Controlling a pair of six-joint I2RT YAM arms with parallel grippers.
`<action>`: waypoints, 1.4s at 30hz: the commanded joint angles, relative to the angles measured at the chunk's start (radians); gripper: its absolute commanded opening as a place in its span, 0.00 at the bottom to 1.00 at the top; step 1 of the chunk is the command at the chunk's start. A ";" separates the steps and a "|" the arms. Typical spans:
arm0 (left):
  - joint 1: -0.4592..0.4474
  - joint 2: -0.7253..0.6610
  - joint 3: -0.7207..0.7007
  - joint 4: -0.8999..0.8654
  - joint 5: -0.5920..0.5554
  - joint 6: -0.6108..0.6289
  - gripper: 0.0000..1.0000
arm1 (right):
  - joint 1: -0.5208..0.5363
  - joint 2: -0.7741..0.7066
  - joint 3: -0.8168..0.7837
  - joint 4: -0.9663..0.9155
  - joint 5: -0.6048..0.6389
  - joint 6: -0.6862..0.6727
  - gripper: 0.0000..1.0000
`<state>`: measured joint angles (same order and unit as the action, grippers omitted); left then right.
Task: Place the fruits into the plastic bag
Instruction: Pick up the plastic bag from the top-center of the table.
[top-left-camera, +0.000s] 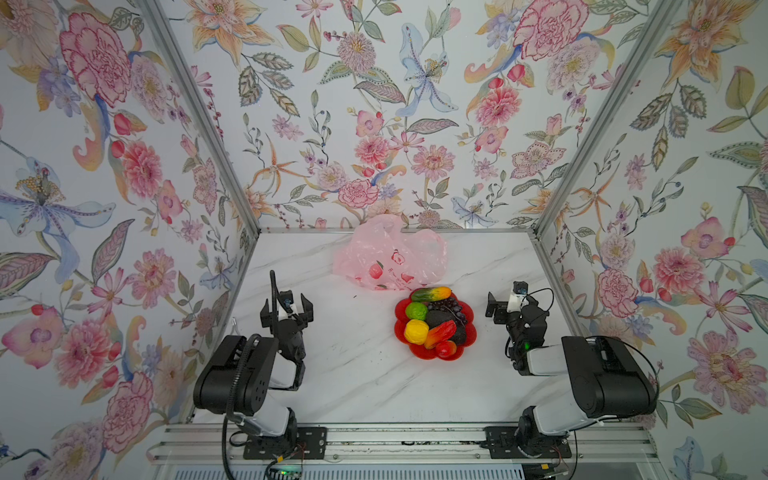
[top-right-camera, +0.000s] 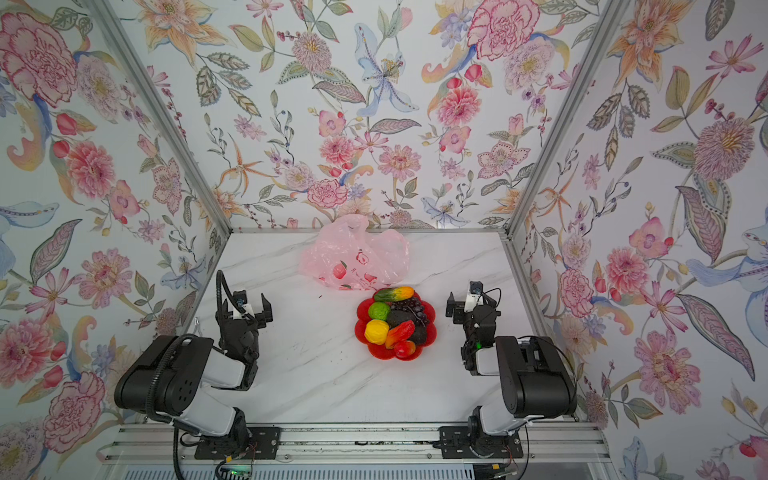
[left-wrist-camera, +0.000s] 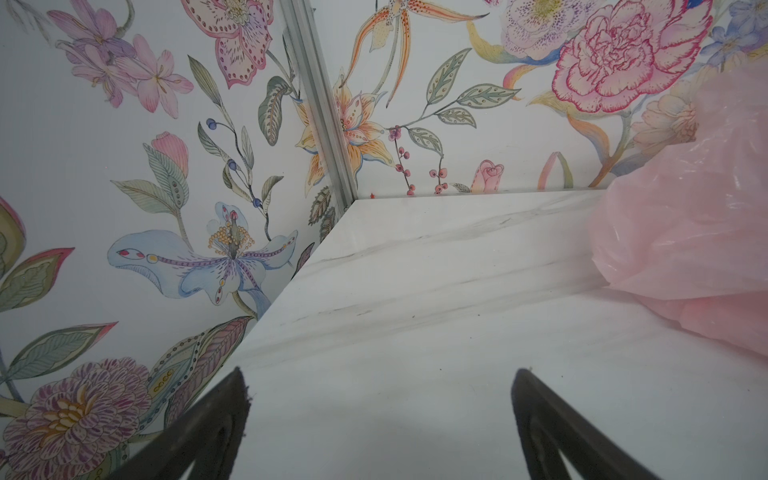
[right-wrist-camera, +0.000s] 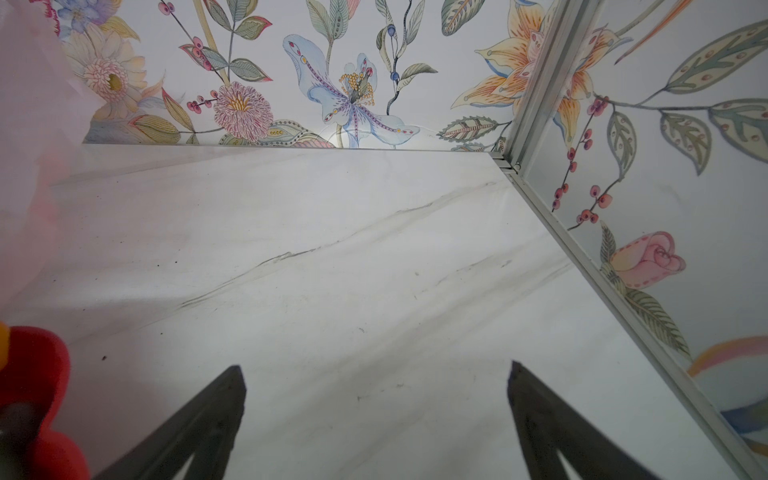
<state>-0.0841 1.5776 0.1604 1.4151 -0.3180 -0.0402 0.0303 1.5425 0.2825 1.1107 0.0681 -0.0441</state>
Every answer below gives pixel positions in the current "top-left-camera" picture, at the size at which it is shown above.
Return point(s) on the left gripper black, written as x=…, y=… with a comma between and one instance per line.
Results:
x=304, y=318

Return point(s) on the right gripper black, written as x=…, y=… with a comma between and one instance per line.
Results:
x=492, y=305

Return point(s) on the red chili pepper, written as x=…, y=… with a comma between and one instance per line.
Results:
x=440, y=333

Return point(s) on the pink plastic bag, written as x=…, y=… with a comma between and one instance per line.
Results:
x=381, y=256

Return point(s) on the green yellow mango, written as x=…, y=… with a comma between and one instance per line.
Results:
x=431, y=294

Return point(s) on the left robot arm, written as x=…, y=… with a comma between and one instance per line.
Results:
x=242, y=371

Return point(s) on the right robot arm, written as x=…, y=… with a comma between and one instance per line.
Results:
x=604, y=380

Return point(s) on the dark purple grapes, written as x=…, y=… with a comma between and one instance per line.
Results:
x=452, y=306

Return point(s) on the green lime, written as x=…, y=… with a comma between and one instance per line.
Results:
x=416, y=311

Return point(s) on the red flower-shaped plate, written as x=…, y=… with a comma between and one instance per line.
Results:
x=418, y=350

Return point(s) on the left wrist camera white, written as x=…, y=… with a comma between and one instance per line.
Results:
x=286, y=305

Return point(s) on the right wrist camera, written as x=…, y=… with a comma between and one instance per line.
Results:
x=518, y=296

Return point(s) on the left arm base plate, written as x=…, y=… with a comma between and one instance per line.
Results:
x=304, y=443

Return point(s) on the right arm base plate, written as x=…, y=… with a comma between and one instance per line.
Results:
x=505, y=442

